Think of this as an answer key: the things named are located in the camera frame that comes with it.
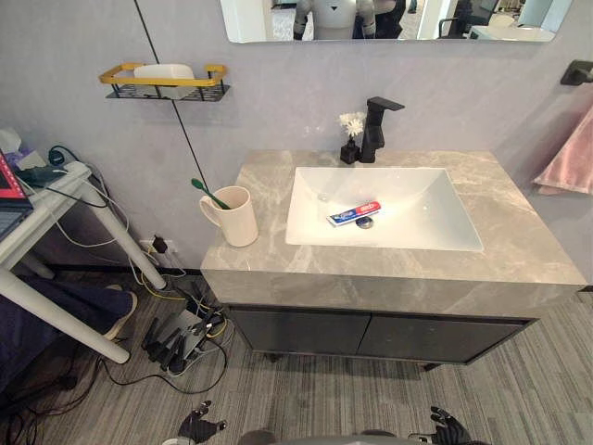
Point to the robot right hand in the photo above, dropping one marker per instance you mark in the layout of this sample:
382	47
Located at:
451	431

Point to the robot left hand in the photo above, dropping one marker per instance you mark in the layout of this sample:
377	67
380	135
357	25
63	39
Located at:
199	426

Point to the grey power strip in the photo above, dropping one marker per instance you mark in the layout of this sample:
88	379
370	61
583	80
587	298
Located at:
194	357

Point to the black router with antennas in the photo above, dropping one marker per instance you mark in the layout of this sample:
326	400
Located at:
178	329

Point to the person's shoe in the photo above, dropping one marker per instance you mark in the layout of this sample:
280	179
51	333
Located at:
122	315

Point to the marble top vanity cabinet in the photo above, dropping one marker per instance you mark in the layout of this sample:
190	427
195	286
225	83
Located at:
324	334

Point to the black plug adapter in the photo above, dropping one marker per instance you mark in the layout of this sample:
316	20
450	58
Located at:
160	244

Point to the cream mug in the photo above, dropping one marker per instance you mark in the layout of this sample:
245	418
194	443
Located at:
238	222

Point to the white sink basin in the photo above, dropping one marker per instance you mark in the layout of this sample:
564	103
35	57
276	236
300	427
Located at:
417	222

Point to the white desk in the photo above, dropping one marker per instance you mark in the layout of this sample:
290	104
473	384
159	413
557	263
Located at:
116	232

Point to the round metal drain stopper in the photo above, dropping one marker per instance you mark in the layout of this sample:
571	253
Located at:
364	222

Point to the green toothbrush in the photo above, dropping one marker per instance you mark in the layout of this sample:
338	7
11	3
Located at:
208	194

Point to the blue red toothpaste tube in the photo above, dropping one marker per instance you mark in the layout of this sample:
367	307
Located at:
352	214

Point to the laptop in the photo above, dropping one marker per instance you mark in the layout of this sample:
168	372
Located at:
11	218

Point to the pink towel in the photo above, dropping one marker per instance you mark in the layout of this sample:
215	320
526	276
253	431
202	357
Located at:
570	162

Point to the dark green device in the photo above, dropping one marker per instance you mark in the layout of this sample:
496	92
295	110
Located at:
41	175

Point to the black vase white flowers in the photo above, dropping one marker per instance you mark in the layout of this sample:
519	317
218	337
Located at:
348	153

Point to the black faucet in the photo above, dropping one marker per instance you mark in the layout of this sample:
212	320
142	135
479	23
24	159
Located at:
370	139

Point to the tissue pack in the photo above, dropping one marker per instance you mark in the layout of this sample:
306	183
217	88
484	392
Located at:
9	139

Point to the white soap box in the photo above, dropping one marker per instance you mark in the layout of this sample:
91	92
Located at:
162	72

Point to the black towel holder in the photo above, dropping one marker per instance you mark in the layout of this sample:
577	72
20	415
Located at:
574	72

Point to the yellow black wall shelf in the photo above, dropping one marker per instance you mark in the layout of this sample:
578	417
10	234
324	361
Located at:
113	74

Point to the wall mirror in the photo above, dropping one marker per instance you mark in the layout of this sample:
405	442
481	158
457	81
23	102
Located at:
463	21

